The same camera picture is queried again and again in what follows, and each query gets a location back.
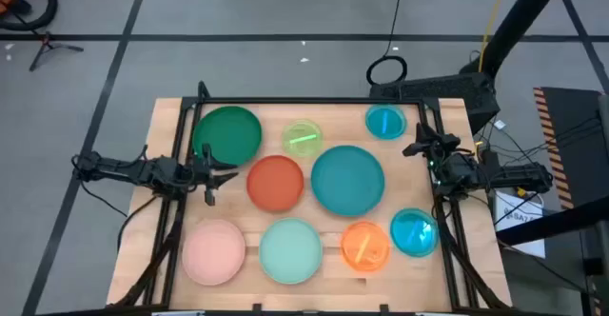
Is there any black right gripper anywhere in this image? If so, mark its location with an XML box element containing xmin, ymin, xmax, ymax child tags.
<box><xmin>402</xmin><ymin>122</ymin><xmax>462</xmax><ymax>165</ymax></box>

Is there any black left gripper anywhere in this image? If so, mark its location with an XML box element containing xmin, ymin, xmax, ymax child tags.
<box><xmin>187</xmin><ymin>143</ymin><xmax>240</xmax><ymax>189</ymax></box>

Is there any translucent blue plate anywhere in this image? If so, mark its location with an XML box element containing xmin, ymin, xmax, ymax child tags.
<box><xmin>389</xmin><ymin>207</ymin><xmax>441</xmax><ymax>259</ymax></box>
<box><xmin>364</xmin><ymin>104</ymin><xmax>408</xmax><ymax>141</ymax></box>

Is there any red-orange plastic plate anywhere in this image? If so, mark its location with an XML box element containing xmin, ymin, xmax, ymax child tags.
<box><xmin>246</xmin><ymin>154</ymin><xmax>305</xmax><ymax>213</ymax></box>

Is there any pink plastic plate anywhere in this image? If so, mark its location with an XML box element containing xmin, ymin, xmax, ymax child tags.
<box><xmin>181</xmin><ymin>218</ymin><xmax>247</xmax><ymax>287</ymax></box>

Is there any large teal plastic plate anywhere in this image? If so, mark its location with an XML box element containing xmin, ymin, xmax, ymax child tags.
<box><xmin>310</xmin><ymin>145</ymin><xmax>385</xmax><ymax>218</ymax></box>

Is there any translucent lime green plate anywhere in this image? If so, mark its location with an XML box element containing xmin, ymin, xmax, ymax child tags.
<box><xmin>281</xmin><ymin>119</ymin><xmax>324</xmax><ymax>158</ymax></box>

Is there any mint green plastic plate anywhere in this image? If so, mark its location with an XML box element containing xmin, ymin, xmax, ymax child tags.
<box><xmin>258</xmin><ymin>217</ymin><xmax>324</xmax><ymax>286</ymax></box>

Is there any translucent orange plate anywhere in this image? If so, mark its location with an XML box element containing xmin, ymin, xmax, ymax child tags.
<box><xmin>340</xmin><ymin>220</ymin><xmax>392</xmax><ymax>274</ymax></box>

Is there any dark green plastic plate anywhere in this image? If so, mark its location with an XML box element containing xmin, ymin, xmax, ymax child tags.
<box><xmin>191</xmin><ymin>105</ymin><xmax>264</xmax><ymax>168</ymax></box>

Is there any black perforated box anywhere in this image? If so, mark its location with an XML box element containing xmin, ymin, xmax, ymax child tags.
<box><xmin>369</xmin><ymin>71</ymin><xmax>501</xmax><ymax>135</ymax></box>

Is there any white paper sign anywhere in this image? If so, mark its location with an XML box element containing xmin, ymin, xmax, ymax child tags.
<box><xmin>494</xmin><ymin>189</ymin><xmax>546</xmax><ymax>259</ymax></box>

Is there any black beam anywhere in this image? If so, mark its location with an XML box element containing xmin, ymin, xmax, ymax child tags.
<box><xmin>496</xmin><ymin>195</ymin><xmax>609</xmax><ymax>247</ymax></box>

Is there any thick black pole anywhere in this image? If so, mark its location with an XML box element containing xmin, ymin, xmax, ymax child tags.
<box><xmin>480</xmin><ymin>0</ymin><xmax>570</xmax><ymax>77</ymax></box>

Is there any hazard-striped black platform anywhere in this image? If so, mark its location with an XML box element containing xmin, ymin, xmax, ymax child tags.
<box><xmin>533</xmin><ymin>87</ymin><xmax>609</xmax><ymax>210</ymax></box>

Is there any black tripod stand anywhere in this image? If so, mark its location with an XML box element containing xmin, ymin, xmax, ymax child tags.
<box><xmin>29</xmin><ymin>30</ymin><xmax>85</xmax><ymax>72</ymax></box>

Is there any black metal table frame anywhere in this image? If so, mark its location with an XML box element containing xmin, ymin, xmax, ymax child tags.
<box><xmin>111</xmin><ymin>80</ymin><xmax>513</xmax><ymax>316</ymax></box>

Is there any black coiled floor cable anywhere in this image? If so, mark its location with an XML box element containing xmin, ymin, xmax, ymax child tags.
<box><xmin>365</xmin><ymin>0</ymin><xmax>409</xmax><ymax>87</ymax></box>

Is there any yellow cable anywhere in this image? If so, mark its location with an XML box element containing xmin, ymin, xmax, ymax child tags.
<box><xmin>477</xmin><ymin>0</ymin><xmax>511</xmax><ymax>73</ymax></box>

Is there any black vacuum hose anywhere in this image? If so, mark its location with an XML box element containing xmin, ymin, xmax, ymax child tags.
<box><xmin>0</xmin><ymin>0</ymin><xmax>59</xmax><ymax>32</ymax></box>

